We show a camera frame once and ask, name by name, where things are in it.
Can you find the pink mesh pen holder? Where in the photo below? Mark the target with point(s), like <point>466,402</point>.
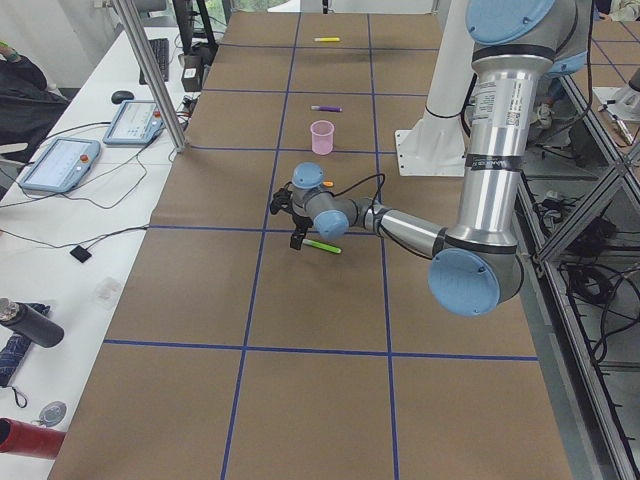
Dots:
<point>322,132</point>

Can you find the teach pendant tablet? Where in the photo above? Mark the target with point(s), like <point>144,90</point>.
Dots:
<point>135,123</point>
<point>61,166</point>

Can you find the blue folded umbrella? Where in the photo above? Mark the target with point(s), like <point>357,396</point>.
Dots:
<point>11,356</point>

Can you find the black computer mouse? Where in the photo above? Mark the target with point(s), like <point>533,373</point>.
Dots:
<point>120,96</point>

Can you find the far teach pendant tablet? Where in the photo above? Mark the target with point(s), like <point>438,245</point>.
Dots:
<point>135,123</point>

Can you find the aluminium frame post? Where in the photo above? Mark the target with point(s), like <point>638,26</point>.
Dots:
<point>129,17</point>

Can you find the near teach pendant tablet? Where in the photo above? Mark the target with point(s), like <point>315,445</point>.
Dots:
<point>61,166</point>

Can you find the green highlighter pen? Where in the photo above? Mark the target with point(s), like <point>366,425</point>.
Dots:
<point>322,246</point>

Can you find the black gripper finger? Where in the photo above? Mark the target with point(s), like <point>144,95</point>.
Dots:
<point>296,240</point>

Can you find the red bottle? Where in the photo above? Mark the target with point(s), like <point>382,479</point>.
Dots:
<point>25,439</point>

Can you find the round silver keychain tag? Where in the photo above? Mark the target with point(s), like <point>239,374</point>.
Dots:
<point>52,414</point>

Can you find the black water bottle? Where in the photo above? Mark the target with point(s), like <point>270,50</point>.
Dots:
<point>24,319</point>

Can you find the person in dark jacket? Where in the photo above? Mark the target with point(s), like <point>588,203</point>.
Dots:
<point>29,110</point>

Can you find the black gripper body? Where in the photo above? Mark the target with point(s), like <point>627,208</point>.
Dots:
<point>301,223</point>

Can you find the purple highlighter pen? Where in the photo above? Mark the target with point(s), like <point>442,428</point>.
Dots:
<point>326,108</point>

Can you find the black monitor stand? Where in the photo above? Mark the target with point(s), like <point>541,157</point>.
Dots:
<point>188,15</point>

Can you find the black keyboard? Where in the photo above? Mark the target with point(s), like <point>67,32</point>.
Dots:
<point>160,47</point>

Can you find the black box with label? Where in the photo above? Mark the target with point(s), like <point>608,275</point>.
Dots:
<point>192,72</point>

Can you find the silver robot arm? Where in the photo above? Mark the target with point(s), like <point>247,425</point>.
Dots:
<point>474,265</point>

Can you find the small black square device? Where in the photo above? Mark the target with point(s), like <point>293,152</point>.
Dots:
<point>80,253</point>

